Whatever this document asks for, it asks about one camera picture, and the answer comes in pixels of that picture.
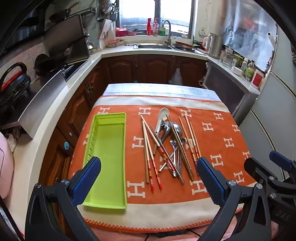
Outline black wok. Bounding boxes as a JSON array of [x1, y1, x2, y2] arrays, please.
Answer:
[[34, 53, 68, 77]]

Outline clear plastic wall sheet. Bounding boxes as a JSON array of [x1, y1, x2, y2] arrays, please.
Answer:
[[223, 0, 278, 70]]

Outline green plastic utensil tray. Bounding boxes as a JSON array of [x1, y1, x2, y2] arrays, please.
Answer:
[[82, 112, 128, 209]]

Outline light bamboo chopstick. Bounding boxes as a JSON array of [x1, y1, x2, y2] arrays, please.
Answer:
[[142, 120, 150, 184]]

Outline black range hood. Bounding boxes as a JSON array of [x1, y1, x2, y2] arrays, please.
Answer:
[[0, 0, 91, 67]]

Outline gas stove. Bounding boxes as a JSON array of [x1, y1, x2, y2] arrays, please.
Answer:
[[62, 59, 89, 82]]

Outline white plastic bottle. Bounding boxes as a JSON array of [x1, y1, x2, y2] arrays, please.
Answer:
[[241, 58, 249, 77]]

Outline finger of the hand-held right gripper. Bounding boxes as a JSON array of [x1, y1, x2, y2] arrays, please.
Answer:
[[244, 157, 279, 186], [269, 151, 295, 173]]

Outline glass jars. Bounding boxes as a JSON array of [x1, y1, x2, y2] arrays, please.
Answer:
[[220, 46, 234, 68]]

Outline kitchen window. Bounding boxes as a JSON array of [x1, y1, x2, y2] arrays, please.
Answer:
[[119, 0, 196, 37]]

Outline black hanging pan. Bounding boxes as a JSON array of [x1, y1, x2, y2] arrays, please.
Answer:
[[49, 8, 73, 24]]

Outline pink appliance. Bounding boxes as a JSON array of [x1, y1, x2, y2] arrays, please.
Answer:
[[0, 133, 15, 203]]

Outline orange patterned blanket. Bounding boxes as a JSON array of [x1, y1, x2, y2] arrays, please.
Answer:
[[69, 95, 257, 232]]

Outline stainless steel cabinet appliance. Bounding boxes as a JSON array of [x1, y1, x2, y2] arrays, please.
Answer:
[[203, 61, 250, 119]]

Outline red tin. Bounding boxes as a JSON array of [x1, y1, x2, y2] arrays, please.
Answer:
[[251, 70, 265, 90]]

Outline brown wooden chopstick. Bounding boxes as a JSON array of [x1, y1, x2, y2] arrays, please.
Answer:
[[184, 113, 200, 160], [189, 122, 202, 159], [167, 115, 194, 182], [179, 116, 198, 163]]

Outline steel faucet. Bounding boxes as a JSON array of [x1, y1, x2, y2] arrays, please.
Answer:
[[161, 20, 173, 47]]

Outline green label bottle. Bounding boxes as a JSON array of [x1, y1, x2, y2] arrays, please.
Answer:
[[245, 60, 255, 81]]

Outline dark wooden chopstick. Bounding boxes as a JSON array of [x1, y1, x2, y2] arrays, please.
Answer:
[[149, 124, 167, 158]]

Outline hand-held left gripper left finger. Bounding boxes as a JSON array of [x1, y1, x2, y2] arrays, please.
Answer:
[[24, 156, 102, 241]]

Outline red patterned chopstick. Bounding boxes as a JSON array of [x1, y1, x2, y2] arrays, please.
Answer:
[[140, 115, 176, 178]]

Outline red pan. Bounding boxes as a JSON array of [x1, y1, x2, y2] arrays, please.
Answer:
[[174, 41, 195, 50]]

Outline small thin-handled metal spoon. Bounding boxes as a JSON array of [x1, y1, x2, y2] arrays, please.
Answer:
[[158, 140, 177, 173]]

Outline grey steel appliance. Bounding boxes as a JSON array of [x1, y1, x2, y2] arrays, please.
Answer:
[[208, 32, 223, 59]]

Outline cutting board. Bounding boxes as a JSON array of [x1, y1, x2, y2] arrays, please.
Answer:
[[99, 19, 116, 50]]

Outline stainless steel splash guard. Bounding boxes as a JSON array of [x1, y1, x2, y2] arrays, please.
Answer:
[[18, 69, 68, 140]]

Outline steel sink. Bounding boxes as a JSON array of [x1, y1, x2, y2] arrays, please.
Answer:
[[137, 43, 173, 50]]

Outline hanging plastic bag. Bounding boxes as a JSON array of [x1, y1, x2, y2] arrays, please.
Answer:
[[170, 67, 184, 85]]

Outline black electric cooker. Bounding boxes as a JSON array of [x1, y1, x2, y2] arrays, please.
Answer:
[[0, 62, 32, 113]]

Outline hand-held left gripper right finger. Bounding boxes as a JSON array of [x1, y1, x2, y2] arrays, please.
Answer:
[[196, 157, 274, 241]]

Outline silver refrigerator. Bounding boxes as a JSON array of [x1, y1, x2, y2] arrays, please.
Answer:
[[231, 23, 296, 186]]

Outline crumpled cloth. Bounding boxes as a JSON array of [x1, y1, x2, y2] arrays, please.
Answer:
[[4, 126, 22, 149]]

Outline metal fork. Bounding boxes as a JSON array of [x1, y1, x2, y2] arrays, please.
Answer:
[[172, 148, 182, 178]]

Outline white ceramic spoon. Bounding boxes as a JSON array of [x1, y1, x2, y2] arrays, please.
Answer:
[[154, 107, 170, 135]]

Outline metal chopstick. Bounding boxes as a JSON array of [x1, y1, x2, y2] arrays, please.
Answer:
[[166, 115, 185, 185]]

